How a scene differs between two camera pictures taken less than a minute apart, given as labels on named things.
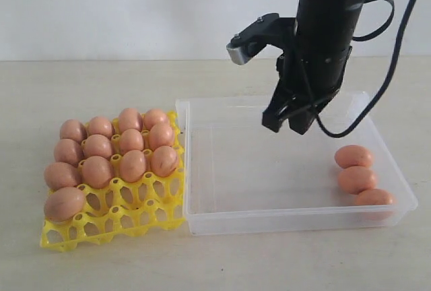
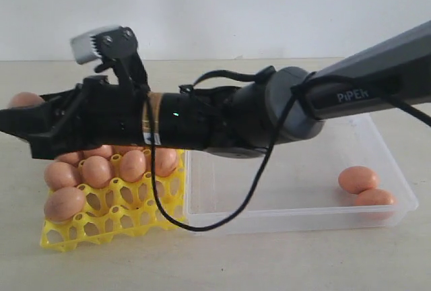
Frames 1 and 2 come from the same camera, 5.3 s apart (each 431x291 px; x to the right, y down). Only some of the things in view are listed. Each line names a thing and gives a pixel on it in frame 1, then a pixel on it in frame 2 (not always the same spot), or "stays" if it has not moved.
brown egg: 58,175 stays
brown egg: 351,155 to 25,99
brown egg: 164,161 stays
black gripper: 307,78 to 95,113
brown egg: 97,145 stays
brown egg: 69,151 stays
